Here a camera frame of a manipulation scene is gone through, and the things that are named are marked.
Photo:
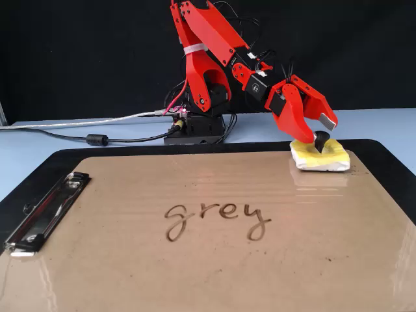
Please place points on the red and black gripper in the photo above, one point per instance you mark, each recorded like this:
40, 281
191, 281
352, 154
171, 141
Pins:
274, 99

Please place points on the metal clipboard clip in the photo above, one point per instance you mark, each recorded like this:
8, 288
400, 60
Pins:
45, 214

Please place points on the brown clipboard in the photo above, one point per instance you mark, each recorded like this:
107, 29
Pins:
208, 269

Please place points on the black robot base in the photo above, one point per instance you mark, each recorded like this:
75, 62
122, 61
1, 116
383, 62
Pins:
204, 128

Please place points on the robot control circuit board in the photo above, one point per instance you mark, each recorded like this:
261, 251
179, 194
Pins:
179, 113

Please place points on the yellow power connector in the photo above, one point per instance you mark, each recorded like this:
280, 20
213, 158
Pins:
179, 123

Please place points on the yellow and white sponge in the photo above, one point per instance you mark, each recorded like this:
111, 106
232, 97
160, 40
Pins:
328, 159

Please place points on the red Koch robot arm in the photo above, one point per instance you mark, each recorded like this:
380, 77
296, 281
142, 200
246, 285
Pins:
208, 26

